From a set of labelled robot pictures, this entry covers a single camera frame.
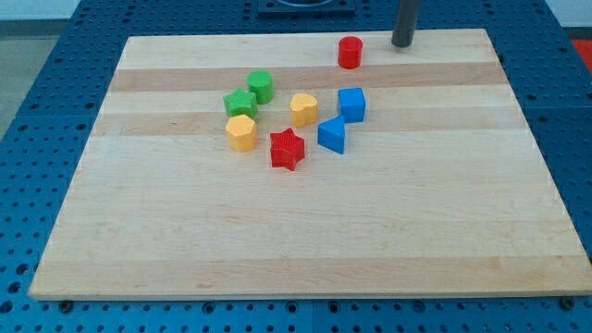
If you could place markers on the yellow heart block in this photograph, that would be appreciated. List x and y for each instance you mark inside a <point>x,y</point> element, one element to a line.
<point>303,109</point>

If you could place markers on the blue cube block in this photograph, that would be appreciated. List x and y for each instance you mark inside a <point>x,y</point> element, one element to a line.
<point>352,104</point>

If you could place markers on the red star block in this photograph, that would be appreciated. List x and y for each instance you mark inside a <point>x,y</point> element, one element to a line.
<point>287,149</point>

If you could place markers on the blue triangle block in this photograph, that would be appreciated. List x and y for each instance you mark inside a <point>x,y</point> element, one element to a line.
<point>331,134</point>

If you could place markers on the light wooden board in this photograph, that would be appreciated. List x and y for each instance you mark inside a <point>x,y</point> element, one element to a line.
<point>441,191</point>

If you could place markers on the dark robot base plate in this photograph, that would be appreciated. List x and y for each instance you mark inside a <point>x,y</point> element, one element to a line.
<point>276,8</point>

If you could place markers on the yellow hexagon block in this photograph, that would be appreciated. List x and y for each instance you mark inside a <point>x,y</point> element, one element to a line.
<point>242,133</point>

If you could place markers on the red cylinder block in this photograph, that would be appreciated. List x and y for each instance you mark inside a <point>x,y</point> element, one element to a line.
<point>350,52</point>

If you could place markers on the green star block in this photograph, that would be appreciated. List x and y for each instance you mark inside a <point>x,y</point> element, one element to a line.
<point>241,102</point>

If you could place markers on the green cylinder block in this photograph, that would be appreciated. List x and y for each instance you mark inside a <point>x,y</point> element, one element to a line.
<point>261,83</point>

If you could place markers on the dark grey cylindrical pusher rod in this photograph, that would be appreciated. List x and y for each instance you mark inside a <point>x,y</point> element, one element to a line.
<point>405,23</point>

